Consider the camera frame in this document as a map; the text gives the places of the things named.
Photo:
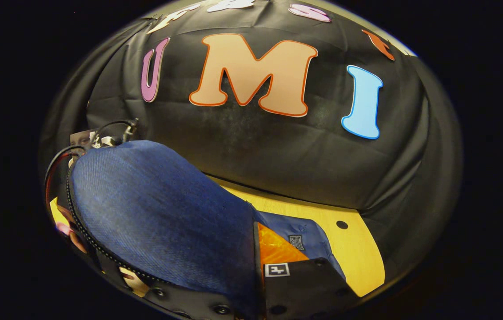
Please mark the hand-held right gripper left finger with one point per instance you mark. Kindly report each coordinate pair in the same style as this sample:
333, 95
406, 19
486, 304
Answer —
198, 304

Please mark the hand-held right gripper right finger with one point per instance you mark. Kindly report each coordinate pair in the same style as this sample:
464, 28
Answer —
300, 293

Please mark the blue schoolbag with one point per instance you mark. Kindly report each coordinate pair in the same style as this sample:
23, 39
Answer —
158, 209

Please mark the black backdrop cloth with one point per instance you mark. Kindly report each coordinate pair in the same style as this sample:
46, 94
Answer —
278, 155

